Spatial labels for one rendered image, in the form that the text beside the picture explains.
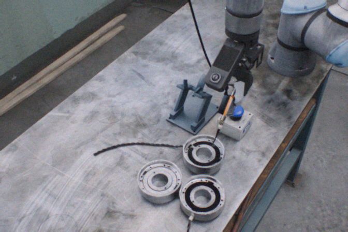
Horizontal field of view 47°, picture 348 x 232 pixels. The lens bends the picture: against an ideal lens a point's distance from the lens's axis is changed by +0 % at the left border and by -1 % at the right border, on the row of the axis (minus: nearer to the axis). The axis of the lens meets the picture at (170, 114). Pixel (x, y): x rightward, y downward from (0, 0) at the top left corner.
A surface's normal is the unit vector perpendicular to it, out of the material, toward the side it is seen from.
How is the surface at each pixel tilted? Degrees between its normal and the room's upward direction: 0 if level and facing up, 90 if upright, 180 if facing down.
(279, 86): 0
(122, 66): 0
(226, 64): 32
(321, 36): 71
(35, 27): 90
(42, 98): 0
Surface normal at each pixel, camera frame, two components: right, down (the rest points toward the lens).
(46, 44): 0.82, 0.39
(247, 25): 0.11, 0.70
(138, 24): -0.03, -0.70
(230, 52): -0.32, -0.28
